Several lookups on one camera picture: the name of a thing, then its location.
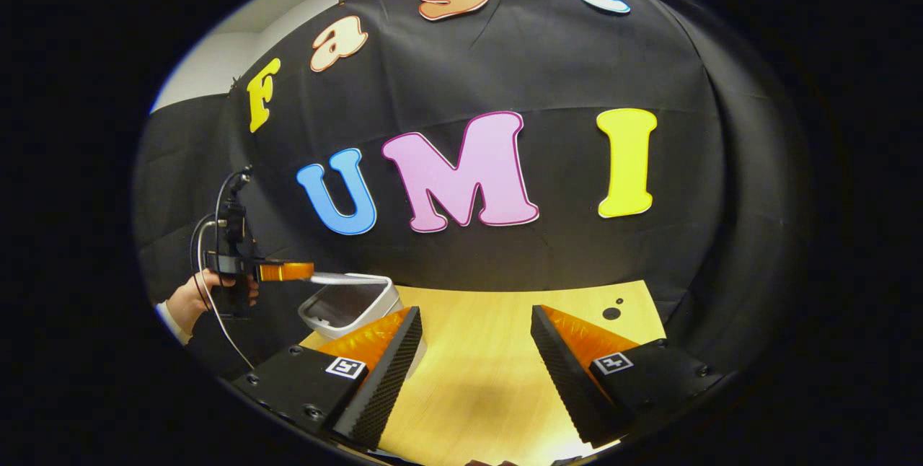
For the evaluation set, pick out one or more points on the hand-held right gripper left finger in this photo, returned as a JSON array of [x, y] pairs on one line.
[[382, 372]]

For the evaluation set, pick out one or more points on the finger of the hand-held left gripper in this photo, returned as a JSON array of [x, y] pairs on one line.
[[285, 272]]

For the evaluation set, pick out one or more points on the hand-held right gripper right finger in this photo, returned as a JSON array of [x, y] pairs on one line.
[[566, 379]]

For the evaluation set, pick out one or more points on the wooden desktop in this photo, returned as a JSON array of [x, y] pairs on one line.
[[490, 350]]

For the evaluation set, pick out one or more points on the black backdrop cloth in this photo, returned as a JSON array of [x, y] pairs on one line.
[[548, 62]]

